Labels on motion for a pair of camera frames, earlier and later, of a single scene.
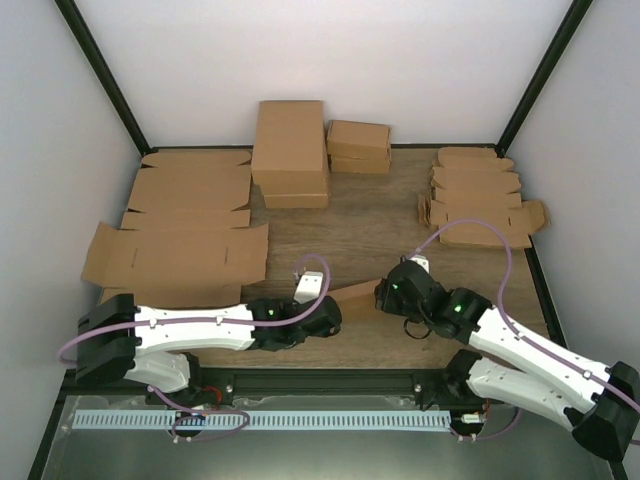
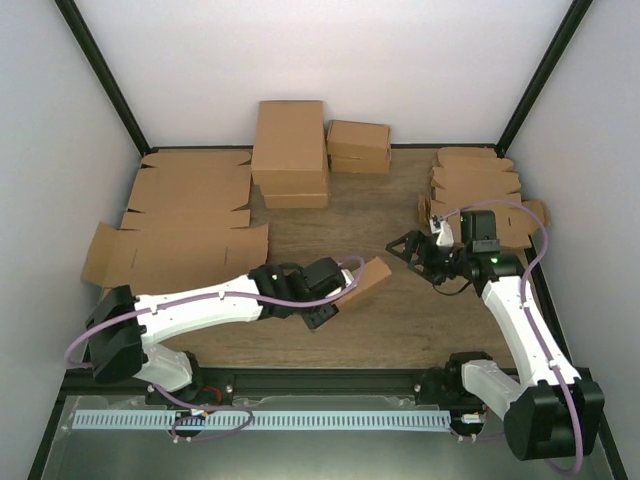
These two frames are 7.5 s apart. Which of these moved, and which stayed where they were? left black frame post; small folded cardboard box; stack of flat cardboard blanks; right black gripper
Moved: right black gripper
Stayed: small folded cardboard box; stack of flat cardboard blanks; left black frame post
